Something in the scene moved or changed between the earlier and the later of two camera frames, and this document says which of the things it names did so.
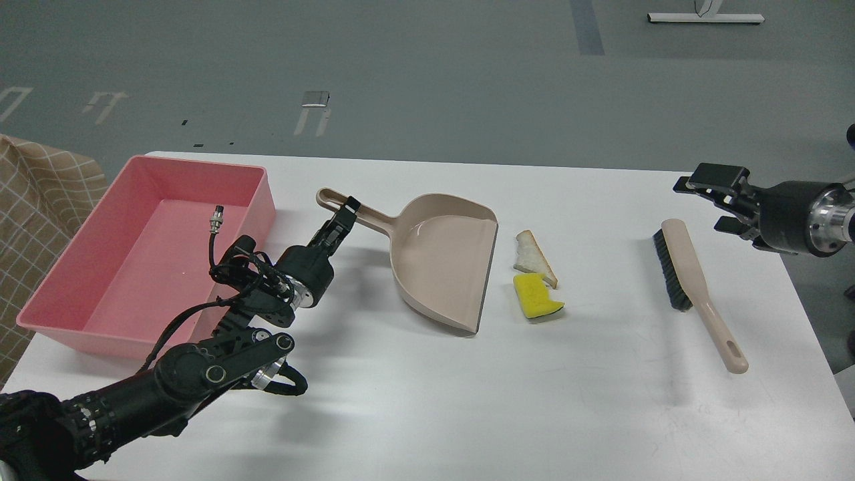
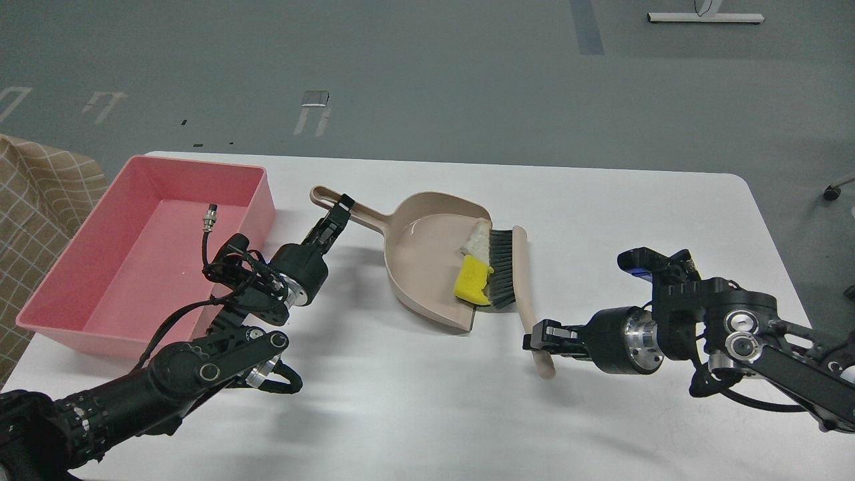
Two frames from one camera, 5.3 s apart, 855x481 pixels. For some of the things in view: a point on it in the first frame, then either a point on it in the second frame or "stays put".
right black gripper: x=783 y=209 to x=620 y=340
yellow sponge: x=534 y=295 to x=471 y=279
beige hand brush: x=686 y=288 to x=509 y=281
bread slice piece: x=532 y=259 to x=478 y=244
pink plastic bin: x=145 y=258 stays put
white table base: x=707 y=12 stays put
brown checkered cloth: x=47 y=194 stays put
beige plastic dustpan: x=442 y=247 stays put
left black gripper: x=310 y=264 stays put
